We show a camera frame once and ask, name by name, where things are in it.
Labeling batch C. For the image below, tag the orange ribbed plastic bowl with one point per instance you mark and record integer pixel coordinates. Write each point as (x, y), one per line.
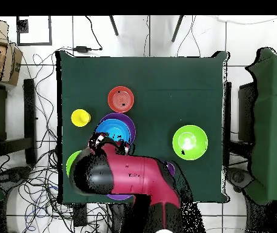
(120, 99)

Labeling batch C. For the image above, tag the black bench frame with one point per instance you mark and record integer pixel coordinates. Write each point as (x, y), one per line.
(30, 121)

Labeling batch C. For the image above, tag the black stand foot with knob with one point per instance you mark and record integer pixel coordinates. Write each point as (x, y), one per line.
(14, 174)

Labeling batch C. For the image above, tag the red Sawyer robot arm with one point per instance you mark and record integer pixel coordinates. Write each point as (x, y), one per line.
(138, 174)

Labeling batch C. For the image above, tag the black square frame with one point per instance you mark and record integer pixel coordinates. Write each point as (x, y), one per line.
(50, 31)

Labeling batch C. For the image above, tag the deep blue plastic bowl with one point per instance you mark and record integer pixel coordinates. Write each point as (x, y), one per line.
(101, 126)

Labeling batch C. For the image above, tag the yellow plastic cup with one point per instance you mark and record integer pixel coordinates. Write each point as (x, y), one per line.
(80, 117)

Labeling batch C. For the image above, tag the black tripod leg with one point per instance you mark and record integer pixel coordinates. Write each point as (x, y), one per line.
(177, 28)
(114, 25)

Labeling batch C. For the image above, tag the green plastic bowl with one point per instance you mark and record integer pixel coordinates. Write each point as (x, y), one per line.
(190, 143)
(70, 161)

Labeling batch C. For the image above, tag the brown cardboard box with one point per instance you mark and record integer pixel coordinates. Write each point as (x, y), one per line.
(9, 65)

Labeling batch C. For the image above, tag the purple plastic cup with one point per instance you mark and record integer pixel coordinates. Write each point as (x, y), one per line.
(171, 168)

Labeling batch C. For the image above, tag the purple plastic bowl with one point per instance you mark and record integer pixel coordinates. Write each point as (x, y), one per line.
(118, 197)
(131, 123)

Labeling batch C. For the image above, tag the black power adapter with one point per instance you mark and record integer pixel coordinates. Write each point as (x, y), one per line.
(82, 48)

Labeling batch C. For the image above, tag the grey stand foot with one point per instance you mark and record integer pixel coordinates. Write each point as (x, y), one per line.
(238, 178)

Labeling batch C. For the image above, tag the shallow ribbed blue bowl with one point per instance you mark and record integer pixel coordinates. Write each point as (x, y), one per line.
(116, 131)

